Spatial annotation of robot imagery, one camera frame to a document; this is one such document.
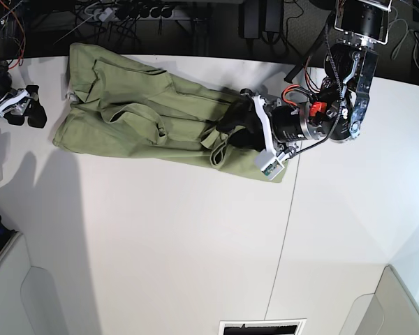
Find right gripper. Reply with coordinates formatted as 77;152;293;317
0;68;47;128

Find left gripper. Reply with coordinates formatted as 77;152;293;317
216;87;332;162

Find green t-shirt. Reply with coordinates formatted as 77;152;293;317
51;42;287;186

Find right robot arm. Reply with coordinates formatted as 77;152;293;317
0;1;47;128

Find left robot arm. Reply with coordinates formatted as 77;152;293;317
216;1;391;163

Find black power adapter box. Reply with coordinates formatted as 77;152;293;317
238;0;284;45

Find aluminium table leg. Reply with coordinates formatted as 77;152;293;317
175;19;210;57

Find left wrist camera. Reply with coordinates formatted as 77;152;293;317
254;150;285;181

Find white floor cable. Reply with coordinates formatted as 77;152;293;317
387;6;419;60

